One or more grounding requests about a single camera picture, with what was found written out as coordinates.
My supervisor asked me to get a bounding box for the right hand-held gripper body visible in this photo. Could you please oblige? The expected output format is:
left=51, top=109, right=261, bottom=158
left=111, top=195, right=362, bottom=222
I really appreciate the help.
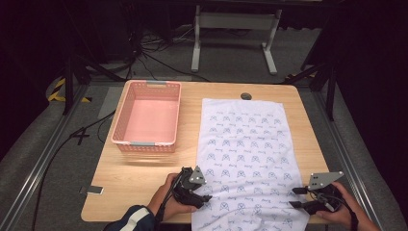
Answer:
left=307, top=170, right=346, bottom=216

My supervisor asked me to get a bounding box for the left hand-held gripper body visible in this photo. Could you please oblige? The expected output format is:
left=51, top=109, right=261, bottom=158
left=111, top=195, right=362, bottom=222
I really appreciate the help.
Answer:
left=172, top=166, right=208, bottom=205

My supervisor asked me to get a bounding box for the white patterned towel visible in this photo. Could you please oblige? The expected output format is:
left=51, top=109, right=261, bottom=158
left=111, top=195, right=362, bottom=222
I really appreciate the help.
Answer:
left=191, top=97, right=311, bottom=231

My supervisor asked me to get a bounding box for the pink plastic basket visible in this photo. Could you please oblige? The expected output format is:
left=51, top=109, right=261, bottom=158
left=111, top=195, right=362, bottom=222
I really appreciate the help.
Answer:
left=111, top=80, right=183, bottom=154

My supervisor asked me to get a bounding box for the person's left hand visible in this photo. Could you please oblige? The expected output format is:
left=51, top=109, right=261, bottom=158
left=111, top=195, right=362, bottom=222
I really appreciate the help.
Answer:
left=158, top=172, right=199, bottom=221

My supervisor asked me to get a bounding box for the person's right hand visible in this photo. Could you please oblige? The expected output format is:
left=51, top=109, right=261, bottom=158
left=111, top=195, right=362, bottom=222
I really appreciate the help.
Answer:
left=315, top=181, right=358, bottom=227

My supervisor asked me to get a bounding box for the black metal stand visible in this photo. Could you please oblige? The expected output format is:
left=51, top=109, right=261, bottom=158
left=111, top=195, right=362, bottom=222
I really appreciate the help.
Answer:
left=62, top=0, right=127, bottom=116
left=283, top=61, right=339, bottom=122

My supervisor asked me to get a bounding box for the grey tape strip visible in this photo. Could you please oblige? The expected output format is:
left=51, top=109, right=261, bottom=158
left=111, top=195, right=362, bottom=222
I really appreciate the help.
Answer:
left=79, top=185, right=106, bottom=196

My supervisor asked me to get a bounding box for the left hand-held gripper cable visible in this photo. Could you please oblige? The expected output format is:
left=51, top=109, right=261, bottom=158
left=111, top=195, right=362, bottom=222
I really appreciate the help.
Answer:
left=154, top=177, right=181, bottom=231

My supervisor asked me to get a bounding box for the hand-held gripper cable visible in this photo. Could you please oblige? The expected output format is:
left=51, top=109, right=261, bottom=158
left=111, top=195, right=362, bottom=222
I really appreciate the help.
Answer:
left=154, top=177, right=181, bottom=231
left=319, top=192, right=360, bottom=231

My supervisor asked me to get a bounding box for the aluminium floor rail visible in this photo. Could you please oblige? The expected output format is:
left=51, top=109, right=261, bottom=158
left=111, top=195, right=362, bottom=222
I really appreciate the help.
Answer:
left=0, top=83, right=89, bottom=231
left=312, top=90, right=385, bottom=231

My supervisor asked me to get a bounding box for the right hand-held gripper cable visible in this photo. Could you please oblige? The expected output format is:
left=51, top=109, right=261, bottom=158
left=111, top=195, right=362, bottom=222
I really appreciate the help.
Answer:
left=319, top=192, right=360, bottom=231

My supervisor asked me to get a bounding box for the bundle of black floor cables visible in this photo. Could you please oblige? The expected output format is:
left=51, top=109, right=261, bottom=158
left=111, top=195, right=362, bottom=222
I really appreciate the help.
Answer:
left=125, top=27, right=212, bottom=83

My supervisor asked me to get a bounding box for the long black floor cable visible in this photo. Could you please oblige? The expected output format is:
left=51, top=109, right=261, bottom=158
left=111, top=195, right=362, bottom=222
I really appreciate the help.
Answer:
left=31, top=110, right=117, bottom=231

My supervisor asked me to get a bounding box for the white metal desk frame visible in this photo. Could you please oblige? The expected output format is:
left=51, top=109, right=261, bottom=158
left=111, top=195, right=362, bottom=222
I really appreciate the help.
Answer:
left=191, top=4, right=283, bottom=76

